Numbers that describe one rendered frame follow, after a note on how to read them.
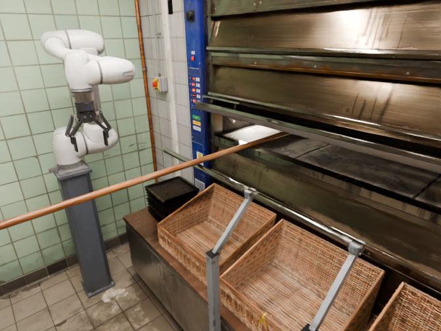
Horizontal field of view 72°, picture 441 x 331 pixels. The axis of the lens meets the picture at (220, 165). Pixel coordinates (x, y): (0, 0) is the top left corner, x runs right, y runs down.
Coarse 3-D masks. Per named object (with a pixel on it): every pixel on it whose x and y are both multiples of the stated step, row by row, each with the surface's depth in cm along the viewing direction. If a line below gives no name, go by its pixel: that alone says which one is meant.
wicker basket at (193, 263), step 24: (216, 192) 207; (168, 216) 189; (192, 216) 203; (216, 216) 208; (264, 216) 176; (168, 240) 179; (192, 240) 192; (216, 240) 192; (240, 240) 191; (192, 264) 173
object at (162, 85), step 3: (153, 78) 229; (156, 78) 225; (159, 78) 223; (162, 78) 224; (165, 78) 226; (153, 81) 230; (156, 81) 226; (159, 81) 224; (162, 81) 225; (165, 81) 227; (159, 84) 225; (162, 84) 226; (165, 84) 228; (156, 87) 229; (159, 87) 226; (162, 87) 227; (165, 87) 228; (156, 90) 230; (159, 90) 226; (162, 90) 227; (165, 90) 229
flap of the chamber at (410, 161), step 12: (204, 108) 176; (252, 120) 148; (288, 120) 153; (288, 132) 133; (300, 132) 128; (336, 132) 132; (336, 144) 116; (348, 144) 112; (396, 144) 117; (384, 156) 103; (396, 156) 100; (420, 168) 96; (432, 168) 93
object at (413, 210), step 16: (224, 144) 194; (272, 160) 165; (288, 160) 158; (320, 176) 144; (336, 176) 139; (368, 192) 127; (384, 192) 124; (400, 208) 119; (416, 208) 114; (432, 208) 112
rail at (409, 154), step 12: (216, 108) 168; (228, 108) 160; (264, 120) 142; (276, 120) 137; (312, 132) 123; (324, 132) 119; (360, 144) 109; (372, 144) 106; (384, 144) 104; (408, 156) 98; (420, 156) 95; (432, 156) 93
